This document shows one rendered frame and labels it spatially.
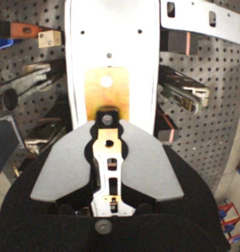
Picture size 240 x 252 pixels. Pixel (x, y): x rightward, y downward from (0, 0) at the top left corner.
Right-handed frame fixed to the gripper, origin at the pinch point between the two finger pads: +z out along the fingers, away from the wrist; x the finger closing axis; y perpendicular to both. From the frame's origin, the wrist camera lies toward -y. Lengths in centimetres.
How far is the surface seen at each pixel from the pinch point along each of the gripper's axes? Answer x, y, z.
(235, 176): 203, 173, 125
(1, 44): -48, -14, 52
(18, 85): -15.3, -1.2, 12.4
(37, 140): -18.5, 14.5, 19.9
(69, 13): -9.1, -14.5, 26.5
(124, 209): 4, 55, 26
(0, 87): -15.1, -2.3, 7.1
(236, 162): 185, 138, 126
